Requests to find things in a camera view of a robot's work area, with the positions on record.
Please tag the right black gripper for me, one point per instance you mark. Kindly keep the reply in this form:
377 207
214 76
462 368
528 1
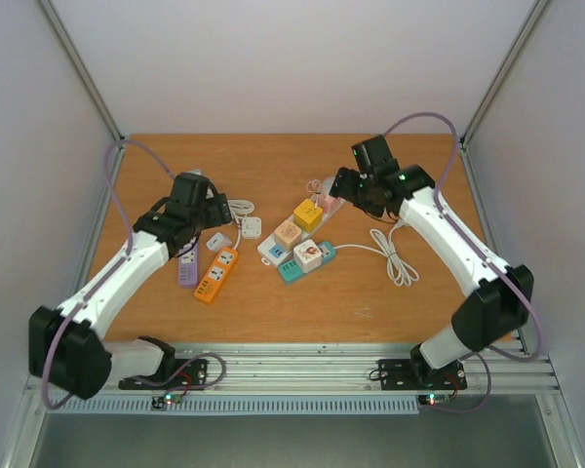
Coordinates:
347 183

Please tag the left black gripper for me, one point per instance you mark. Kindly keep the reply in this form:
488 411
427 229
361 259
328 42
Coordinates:
220 212

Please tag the small white USB charger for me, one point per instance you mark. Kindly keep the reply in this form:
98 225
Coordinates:
218 241

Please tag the white adapter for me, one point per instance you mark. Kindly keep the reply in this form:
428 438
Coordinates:
251 227

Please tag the pink cube socket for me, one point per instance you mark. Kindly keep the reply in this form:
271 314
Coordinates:
329 204

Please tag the white charger with pink cable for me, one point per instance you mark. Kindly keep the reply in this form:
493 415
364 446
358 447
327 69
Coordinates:
319 190

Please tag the yellow cube socket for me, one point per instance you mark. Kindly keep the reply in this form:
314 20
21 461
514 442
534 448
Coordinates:
307 215

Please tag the beige cube socket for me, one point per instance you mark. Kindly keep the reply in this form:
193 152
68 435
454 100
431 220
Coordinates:
287 235

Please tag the white cube socket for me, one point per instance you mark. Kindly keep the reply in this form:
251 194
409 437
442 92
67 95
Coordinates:
308 256

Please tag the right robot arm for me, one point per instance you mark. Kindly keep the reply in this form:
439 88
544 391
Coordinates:
496 294

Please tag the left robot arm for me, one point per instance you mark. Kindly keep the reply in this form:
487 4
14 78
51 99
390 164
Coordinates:
66 345

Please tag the purple power strip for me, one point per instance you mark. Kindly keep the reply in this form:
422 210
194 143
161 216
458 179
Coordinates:
188 268

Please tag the long white power strip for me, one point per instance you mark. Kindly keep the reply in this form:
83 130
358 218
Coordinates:
273 255

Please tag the orange power strip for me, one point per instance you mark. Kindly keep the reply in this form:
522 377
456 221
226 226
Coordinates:
216 275

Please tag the teal power strip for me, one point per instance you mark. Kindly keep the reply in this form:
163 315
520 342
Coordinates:
290 271

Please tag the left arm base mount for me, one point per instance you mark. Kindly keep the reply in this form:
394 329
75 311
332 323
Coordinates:
194 375

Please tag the aluminium rail frame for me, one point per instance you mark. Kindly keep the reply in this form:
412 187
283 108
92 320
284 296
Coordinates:
316 368

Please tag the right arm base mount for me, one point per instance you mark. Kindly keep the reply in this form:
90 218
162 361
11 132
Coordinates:
399 375

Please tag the grey slotted cable duct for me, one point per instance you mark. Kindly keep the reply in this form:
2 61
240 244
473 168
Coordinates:
204 405

